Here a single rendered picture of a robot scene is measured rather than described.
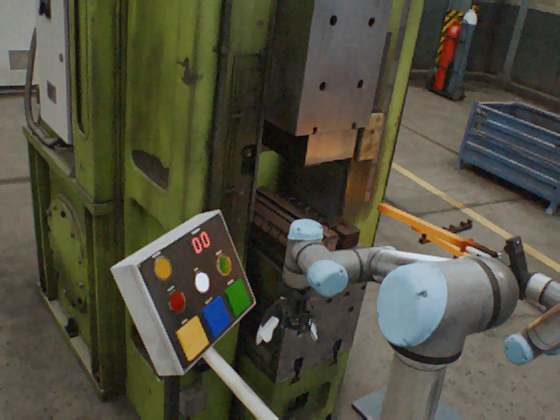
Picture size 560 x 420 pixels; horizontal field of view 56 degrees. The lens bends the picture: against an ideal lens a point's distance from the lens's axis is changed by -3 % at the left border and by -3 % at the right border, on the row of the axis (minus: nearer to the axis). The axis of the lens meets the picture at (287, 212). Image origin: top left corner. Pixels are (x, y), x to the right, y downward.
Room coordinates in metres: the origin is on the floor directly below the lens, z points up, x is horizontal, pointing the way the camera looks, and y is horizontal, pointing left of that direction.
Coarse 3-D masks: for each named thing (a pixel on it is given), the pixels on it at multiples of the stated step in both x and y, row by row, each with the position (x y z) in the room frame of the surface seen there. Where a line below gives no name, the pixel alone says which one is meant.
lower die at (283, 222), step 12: (264, 192) 1.88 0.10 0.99; (264, 204) 1.77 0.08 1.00; (288, 204) 1.81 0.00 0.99; (264, 216) 1.69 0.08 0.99; (276, 216) 1.70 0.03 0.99; (300, 216) 1.72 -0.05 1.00; (264, 228) 1.62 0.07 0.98; (276, 228) 1.63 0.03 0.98; (288, 228) 1.63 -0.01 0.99; (324, 228) 1.66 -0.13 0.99; (264, 240) 1.60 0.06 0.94; (276, 240) 1.56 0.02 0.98; (324, 240) 1.59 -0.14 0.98; (336, 240) 1.63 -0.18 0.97
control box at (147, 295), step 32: (192, 224) 1.19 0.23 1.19; (224, 224) 1.27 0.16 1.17; (160, 256) 1.03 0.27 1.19; (192, 256) 1.12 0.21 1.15; (128, 288) 0.97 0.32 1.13; (160, 288) 0.99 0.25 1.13; (192, 288) 1.07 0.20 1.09; (224, 288) 1.15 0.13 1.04; (160, 320) 0.94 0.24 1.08; (160, 352) 0.94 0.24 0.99
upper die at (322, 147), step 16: (272, 128) 1.63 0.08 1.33; (352, 128) 1.63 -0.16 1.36; (272, 144) 1.62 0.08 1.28; (288, 144) 1.56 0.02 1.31; (304, 144) 1.51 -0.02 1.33; (320, 144) 1.53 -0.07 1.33; (336, 144) 1.58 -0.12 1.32; (352, 144) 1.63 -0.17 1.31; (304, 160) 1.50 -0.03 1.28; (320, 160) 1.54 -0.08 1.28
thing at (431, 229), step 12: (384, 204) 1.68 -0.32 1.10; (396, 216) 1.61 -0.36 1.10; (408, 216) 1.59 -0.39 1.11; (420, 228) 1.54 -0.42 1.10; (432, 228) 1.51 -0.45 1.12; (444, 240) 1.47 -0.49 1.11; (456, 240) 1.44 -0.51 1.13; (468, 240) 1.43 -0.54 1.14; (468, 252) 1.41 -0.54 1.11; (492, 252) 1.36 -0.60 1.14
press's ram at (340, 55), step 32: (288, 0) 1.55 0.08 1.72; (320, 0) 1.48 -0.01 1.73; (352, 0) 1.56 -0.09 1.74; (384, 0) 1.64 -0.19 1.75; (288, 32) 1.53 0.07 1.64; (320, 32) 1.49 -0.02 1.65; (352, 32) 1.57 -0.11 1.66; (384, 32) 1.66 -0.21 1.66; (288, 64) 1.52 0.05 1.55; (320, 64) 1.50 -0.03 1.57; (352, 64) 1.59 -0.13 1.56; (288, 96) 1.51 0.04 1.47; (320, 96) 1.51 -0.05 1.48; (352, 96) 1.60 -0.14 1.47; (288, 128) 1.49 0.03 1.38; (320, 128) 1.53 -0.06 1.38
